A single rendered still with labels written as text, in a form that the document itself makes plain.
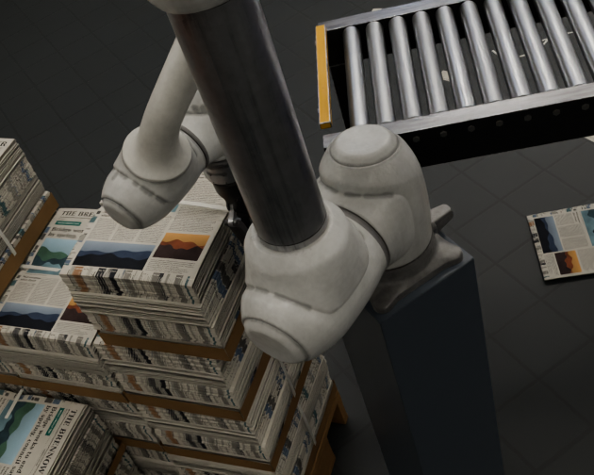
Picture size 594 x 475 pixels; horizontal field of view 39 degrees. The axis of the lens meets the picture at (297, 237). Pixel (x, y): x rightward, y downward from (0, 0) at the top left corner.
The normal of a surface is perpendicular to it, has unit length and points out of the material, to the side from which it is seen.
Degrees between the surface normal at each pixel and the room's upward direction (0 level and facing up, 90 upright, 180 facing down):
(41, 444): 1
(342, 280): 86
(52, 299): 1
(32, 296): 0
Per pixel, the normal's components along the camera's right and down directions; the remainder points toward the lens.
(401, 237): 0.80, 0.29
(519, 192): -0.24, -0.67
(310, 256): 0.12, 0.02
